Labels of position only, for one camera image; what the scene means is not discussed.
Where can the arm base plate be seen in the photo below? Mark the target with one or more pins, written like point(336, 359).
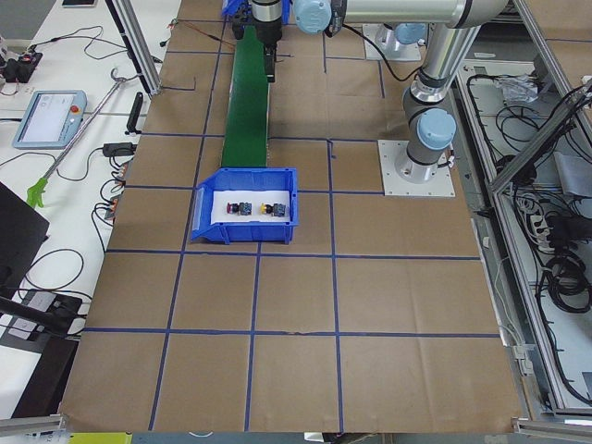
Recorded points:
point(398, 42)
point(402, 177)

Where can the red push button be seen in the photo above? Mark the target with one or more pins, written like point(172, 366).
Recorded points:
point(239, 209)

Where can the black power adapter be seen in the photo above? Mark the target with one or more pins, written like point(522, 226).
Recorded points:
point(113, 149)

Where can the teach pendant tablet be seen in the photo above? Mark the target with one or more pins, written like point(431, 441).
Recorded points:
point(51, 120)

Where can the aluminium frame post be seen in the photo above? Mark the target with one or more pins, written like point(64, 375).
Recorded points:
point(133, 32)

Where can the left blue plastic bin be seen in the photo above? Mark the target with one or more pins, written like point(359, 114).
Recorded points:
point(249, 179)

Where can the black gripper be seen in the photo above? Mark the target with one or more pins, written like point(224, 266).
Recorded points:
point(268, 30)

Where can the white foam pad left bin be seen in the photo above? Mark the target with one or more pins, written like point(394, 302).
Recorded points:
point(256, 198)

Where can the green conveyor belt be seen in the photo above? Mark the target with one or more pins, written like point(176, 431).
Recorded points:
point(245, 143)

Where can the yellow push button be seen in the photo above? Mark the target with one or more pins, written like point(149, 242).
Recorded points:
point(274, 209)

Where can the black handle bar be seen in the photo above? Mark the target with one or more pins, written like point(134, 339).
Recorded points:
point(134, 115)

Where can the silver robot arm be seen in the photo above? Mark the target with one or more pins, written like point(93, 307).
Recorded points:
point(457, 22)

